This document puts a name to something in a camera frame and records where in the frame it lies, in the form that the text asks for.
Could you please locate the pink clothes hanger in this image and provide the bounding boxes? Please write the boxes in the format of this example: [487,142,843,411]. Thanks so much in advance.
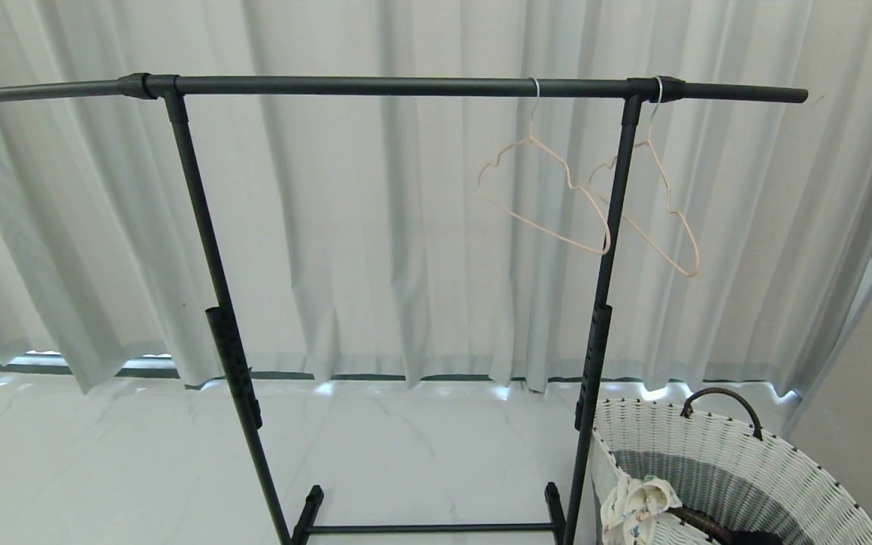
[477,78,612,256]
[587,76,702,279]

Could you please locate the black garment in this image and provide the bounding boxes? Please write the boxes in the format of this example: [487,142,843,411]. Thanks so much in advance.
[712,528,786,545]

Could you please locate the black clothes rack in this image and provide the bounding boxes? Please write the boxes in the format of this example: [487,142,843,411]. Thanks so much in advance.
[0,72,810,545]

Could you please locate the white laundry basket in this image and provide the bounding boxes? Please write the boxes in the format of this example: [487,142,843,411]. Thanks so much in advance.
[590,388,872,545]

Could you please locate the white curtain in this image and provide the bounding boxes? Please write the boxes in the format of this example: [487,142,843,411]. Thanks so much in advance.
[0,0,872,438]

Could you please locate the cream printed garment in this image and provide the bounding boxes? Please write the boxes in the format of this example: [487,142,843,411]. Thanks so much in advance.
[600,475,683,545]

